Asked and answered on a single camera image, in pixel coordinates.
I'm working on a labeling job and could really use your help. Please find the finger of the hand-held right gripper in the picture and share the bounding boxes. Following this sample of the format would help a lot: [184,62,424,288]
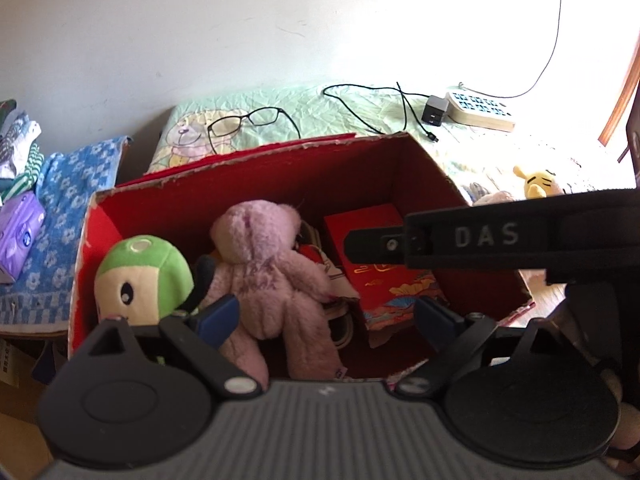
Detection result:
[344,224,411,264]

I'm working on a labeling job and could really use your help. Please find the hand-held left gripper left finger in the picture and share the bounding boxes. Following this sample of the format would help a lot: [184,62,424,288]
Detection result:
[70,294,263,402]

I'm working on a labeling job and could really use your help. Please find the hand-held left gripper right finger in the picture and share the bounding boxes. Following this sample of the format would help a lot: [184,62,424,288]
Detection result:
[397,296,576,402]

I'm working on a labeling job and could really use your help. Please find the yellow tiger plush toy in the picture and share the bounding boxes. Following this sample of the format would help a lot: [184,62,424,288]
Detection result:
[512,164,568,198]

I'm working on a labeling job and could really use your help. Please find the lilac bear plush toy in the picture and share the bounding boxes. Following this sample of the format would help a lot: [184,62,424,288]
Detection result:
[209,200,346,382]

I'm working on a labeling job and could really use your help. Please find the green plush toy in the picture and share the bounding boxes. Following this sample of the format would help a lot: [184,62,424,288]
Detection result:
[94,234,217,367]

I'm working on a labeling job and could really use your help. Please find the red cardboard box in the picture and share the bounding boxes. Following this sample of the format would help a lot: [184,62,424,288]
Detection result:
[67,131,536,381]

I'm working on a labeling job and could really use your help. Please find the red printed packet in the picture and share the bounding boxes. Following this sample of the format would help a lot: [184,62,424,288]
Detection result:
[322,203,453,331]

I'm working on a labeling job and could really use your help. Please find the pink white bunny plush toy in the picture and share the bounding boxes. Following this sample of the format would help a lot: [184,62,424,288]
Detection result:
[470,182,516,207]

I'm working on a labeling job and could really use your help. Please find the wooden chair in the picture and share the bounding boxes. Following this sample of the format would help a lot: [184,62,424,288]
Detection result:
[599,45,640,148]

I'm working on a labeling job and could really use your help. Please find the beige blue power strip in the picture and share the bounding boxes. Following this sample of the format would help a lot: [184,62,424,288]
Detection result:
[444,89,516,133]

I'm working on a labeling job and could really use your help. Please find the cartoon printed sheet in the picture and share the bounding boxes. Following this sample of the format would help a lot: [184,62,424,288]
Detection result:
[145,82,640,321]

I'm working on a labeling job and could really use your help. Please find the black power adapter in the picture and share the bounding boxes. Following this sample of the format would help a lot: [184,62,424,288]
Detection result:
[421,94,450,127]

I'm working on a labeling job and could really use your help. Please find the black eyeglasses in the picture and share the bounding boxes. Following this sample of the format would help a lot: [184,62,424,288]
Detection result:
[206,106,302,156]

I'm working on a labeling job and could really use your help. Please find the blue floral towel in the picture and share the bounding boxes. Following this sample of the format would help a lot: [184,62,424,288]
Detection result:
[0,135,132,333]

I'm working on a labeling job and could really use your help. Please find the brown cardboard box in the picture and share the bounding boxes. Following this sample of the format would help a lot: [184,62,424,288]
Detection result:
[0,330,68,466]

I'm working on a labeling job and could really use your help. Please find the purple tissue pack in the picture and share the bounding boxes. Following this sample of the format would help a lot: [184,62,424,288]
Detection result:
[0,191,47,283]

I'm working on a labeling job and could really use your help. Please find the pile of folded clothes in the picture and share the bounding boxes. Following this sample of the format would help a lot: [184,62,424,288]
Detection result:
[0,99,56,206]

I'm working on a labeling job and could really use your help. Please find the black adapter cable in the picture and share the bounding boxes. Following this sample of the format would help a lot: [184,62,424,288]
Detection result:
[322,81,441,142]

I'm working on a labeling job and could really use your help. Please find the grey wall cable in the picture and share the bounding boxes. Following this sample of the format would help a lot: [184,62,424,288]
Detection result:
[502,0,571,100]

